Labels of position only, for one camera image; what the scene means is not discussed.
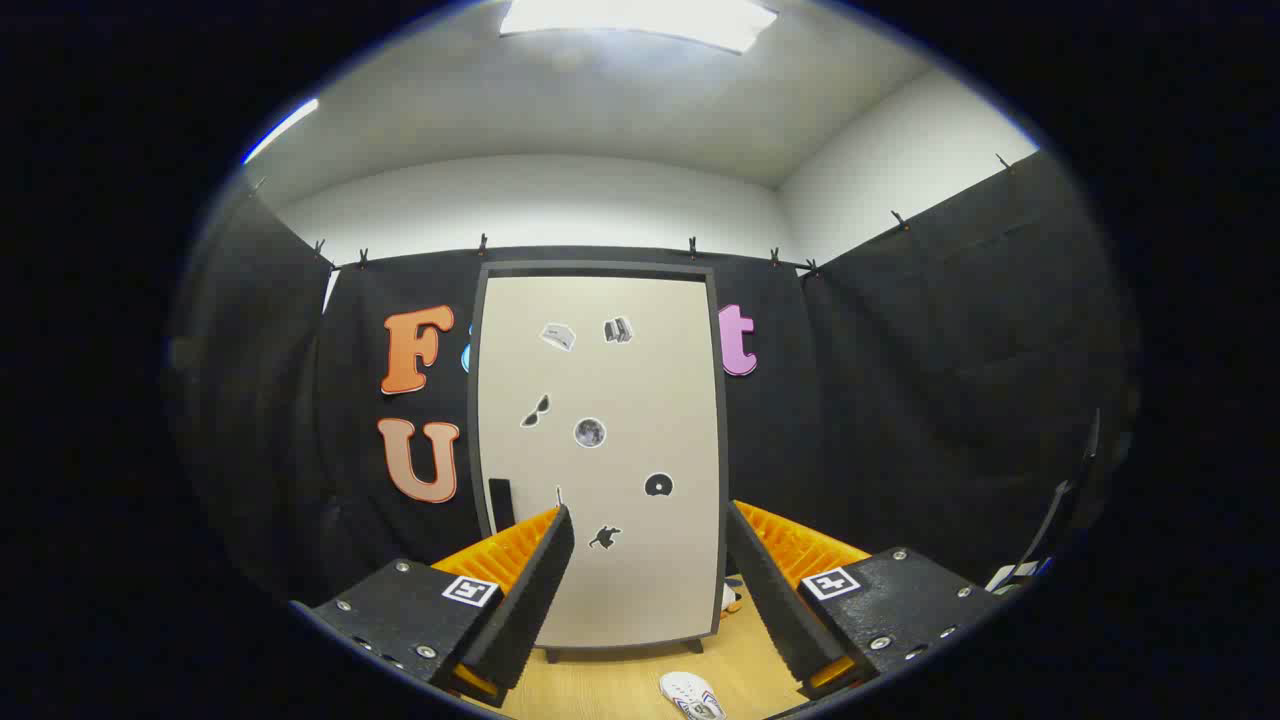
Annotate white striped canvas shoe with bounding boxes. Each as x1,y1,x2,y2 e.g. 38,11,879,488
658,671,728,720

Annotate rectangular ceiling light panel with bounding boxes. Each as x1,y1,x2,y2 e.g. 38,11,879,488
498,0,779,56

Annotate white side table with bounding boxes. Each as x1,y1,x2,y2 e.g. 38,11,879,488
985,558,1051,593

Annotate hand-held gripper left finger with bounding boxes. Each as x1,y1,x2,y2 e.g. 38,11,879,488
290,505,577,709

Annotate dark grey shoe cabinet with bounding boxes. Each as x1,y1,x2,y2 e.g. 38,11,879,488
468,262,729,661

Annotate narrow ceiling light strip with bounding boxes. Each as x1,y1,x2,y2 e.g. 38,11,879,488
242,97,321,166

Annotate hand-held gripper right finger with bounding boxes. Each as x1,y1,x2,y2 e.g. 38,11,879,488
725,499,1004,703

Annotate black backdrop cloth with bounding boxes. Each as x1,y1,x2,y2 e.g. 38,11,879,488
165,150,1141,611

